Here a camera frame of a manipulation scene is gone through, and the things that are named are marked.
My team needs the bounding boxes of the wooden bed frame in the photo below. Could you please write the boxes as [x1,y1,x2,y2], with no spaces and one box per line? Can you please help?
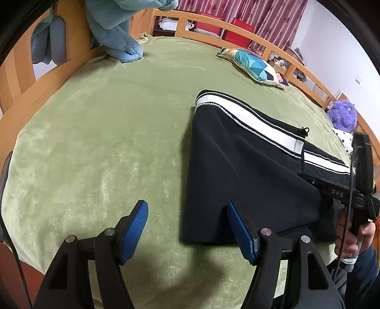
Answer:
[0,0,380,149]

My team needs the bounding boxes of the person's right forearm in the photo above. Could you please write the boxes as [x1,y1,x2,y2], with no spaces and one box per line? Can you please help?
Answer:
[334,246,380,309]

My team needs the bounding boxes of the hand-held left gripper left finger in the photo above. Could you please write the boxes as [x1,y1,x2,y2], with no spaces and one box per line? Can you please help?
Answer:
[33,200,149,309]

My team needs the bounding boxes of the geometric print pillow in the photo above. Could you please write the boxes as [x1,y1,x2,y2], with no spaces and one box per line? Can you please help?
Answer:
[216,48,289,90]

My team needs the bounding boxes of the maroon floral curtain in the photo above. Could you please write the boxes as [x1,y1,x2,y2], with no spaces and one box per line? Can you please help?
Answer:
[175,0,308,52]

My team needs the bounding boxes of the purple plush toy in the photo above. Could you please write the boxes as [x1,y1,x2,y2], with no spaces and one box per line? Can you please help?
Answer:
[326,100,358,133]

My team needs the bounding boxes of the green plush blanket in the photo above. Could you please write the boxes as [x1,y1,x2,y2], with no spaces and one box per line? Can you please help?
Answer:
[0,35,354,309]

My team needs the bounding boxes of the black pants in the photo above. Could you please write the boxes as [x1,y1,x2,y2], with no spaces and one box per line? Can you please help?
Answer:
[180,89,356,246]

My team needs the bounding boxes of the pile of opened boxes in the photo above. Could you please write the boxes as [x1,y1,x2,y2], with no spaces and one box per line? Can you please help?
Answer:
[267,48,306,81]

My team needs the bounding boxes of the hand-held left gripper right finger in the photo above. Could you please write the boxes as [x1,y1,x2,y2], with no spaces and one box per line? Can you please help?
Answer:
[227,201,345,309]

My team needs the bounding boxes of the light blue fleece towel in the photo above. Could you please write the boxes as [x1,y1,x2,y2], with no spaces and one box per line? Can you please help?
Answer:
[31,0,179,65]

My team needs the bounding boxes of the person's right hand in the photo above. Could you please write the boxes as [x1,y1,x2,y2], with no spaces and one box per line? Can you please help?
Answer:
[335,208,378,262]

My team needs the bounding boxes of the white floral pillow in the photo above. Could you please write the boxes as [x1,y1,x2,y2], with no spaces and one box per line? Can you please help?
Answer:
[331,128,356,154]

